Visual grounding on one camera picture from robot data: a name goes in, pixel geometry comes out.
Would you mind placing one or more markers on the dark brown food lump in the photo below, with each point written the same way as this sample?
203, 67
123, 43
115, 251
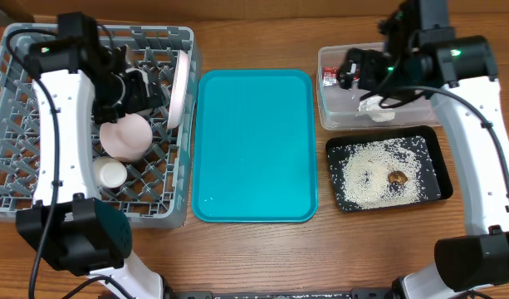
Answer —
397, 177

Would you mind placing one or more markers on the black rectangular tray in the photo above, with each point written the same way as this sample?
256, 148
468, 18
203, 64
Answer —
426, 132

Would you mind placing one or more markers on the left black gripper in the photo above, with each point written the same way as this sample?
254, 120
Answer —
142, 100

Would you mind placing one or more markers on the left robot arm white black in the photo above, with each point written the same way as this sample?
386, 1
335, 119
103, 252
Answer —
79, 83

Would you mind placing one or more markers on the red snack wrapper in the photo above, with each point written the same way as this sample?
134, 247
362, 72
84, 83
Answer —
330, 76

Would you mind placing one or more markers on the clear plastic bin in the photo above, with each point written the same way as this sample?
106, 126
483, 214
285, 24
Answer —
338, 108

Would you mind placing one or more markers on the grey plastic dish rack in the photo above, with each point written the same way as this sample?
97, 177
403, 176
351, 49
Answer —
155, 195

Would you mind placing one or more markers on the white tissue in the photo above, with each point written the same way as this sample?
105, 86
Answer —
375, 112

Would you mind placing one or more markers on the white cup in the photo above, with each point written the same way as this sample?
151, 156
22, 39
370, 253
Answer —
109, 172

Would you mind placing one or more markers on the large white round plate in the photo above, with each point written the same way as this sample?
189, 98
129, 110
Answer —
179, 90

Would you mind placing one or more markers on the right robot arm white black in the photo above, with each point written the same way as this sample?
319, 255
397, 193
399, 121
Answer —
460, 78

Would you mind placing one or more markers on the teal plastic serving tray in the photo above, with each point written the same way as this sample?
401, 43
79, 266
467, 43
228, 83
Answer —
254, 158

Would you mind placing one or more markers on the small pink bowl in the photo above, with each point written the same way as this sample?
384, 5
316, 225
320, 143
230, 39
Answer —
127, 139

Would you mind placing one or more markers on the white rice pile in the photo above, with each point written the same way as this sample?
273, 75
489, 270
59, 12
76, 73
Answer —
359, 174

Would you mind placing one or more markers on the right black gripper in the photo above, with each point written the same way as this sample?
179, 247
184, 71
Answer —
347, 72

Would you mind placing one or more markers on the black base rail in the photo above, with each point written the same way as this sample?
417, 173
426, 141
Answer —
356, 293

